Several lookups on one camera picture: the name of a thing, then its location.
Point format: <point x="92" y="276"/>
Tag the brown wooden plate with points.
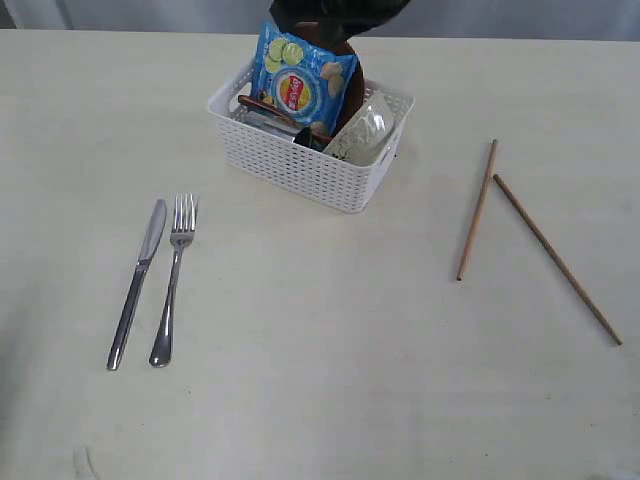
<point x="355" y="87"/>

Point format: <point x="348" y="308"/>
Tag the silver metal fork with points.
<point x="181" y="236"/>

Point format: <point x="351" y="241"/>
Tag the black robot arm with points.
<point x="338" y="20"/>

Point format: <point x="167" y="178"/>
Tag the brown wooden spoon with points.
<point x="253" y="103"/>

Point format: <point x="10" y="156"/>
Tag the stainless steel cup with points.
<point x="300" y="136"/>

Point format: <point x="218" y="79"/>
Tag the white plastic woven basket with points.
<point x="300" y="170"/>

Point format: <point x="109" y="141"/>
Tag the brown wooden chopstick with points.
<point x="558" y="261"/>
<point x="473" y="227"/>

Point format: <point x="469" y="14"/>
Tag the blue chips bag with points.
<point x="304" y="81"/>

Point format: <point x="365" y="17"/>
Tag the white patterned ceramic bowl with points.
<point x="363" y="136"/>

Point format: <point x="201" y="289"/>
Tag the silver metal knife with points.
<point x="149" y="247"/>

